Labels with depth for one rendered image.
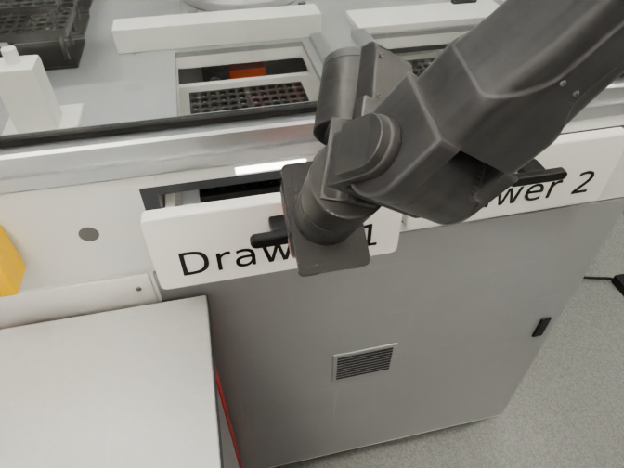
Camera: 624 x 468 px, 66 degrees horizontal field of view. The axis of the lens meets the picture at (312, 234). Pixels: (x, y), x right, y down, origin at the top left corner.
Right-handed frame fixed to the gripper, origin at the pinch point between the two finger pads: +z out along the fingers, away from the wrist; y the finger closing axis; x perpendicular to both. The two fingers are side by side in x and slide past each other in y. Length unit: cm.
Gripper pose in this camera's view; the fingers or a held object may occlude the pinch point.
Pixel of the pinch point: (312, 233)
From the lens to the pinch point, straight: 51.7
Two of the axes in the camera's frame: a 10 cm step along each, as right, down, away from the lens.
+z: -1.3, 1.9, 9.7
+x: -9.8, 1.5, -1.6
